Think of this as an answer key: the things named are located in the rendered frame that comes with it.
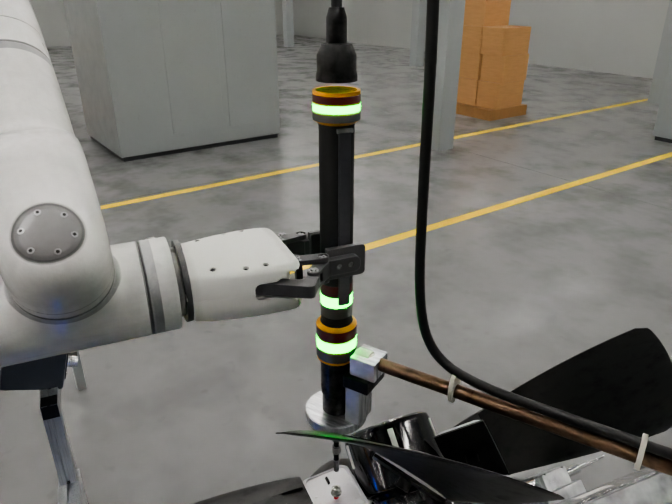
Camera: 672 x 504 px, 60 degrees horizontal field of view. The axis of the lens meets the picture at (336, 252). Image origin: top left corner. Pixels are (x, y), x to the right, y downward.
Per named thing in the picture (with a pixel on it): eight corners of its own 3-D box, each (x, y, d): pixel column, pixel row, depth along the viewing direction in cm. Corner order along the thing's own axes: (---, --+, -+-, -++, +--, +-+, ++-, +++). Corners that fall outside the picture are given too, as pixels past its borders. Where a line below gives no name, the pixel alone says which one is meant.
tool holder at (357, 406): (393, 414, 67) (396, 342, 63) (363, 452, 62) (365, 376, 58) (327, 388, 71) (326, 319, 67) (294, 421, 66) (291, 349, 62)
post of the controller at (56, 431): (77, 481, 117) (57, 403, 108) (60, 486, 116) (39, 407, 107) (76, 471, 119) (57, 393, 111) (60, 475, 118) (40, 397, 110)
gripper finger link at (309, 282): (227, 286, 53) (268, 264, 57) (292, 312, 49) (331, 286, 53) (226, 275, 52) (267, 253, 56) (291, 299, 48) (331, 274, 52)
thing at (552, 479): (552, 487, 91) (572, 482, 88) (528, 498, 88) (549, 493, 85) (545, 470, 92) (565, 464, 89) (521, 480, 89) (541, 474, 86)
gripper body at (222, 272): (165, 294, 58) (273, 273, 62) (184, 347, 50) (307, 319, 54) (155, 224, 55) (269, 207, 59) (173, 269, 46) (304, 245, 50)
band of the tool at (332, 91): (368, 120, 54) (369, 88, 52) (344, 129, 50) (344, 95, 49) (329, 115, 56) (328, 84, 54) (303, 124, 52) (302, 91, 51)
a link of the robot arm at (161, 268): (145, 304, 57) (176, 298, 58) (158, 352, 50) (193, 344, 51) (132, 225, 54) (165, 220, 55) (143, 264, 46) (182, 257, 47)
